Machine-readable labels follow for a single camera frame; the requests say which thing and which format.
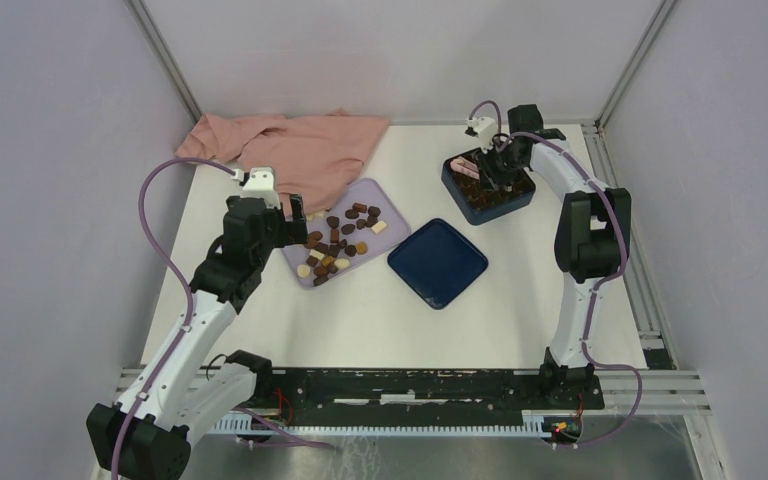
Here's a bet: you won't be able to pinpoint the white rectangular chocolate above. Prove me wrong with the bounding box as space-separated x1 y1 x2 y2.
371 221 387 234

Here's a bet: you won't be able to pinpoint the pink handled metal tongs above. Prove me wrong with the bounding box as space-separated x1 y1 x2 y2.
450 156 480 181

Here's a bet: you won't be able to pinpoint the dark blue box lid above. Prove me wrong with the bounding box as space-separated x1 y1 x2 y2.
387 218 489 310

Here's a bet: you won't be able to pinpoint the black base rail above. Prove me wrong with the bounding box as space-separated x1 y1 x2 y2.
242 367 605 428

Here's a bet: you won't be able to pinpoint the pink cloth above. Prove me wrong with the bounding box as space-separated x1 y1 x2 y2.
175 110 390 212

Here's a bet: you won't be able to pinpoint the dark blue chocolate box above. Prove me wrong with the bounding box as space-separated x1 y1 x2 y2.
441 148 536 226

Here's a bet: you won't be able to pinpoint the white heart chocolate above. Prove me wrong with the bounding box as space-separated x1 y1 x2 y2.
296 264 311 278

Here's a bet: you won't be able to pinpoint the lilac plastic tray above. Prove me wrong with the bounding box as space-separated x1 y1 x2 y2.
282 178 411 290

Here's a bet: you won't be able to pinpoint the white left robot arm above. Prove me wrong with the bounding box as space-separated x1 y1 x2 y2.
86 194 308 479

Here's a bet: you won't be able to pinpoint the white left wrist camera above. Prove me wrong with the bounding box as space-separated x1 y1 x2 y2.
231 167 281 209

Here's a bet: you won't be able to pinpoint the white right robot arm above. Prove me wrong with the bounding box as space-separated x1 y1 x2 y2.
466 104 631 408

